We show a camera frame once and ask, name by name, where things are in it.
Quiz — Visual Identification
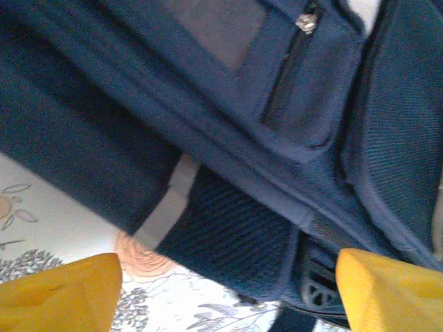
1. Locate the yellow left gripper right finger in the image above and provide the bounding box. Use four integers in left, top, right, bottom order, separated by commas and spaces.
335, 247, 443, 332

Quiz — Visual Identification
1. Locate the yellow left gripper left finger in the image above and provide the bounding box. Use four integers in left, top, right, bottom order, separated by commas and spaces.
0, 252, 124, 332

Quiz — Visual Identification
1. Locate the navy blue student backpack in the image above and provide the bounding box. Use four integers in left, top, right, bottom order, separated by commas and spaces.
0, 0, 443, 329

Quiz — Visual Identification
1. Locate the floral patterned table cover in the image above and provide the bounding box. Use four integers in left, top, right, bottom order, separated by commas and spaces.
0, 151, 347, 332

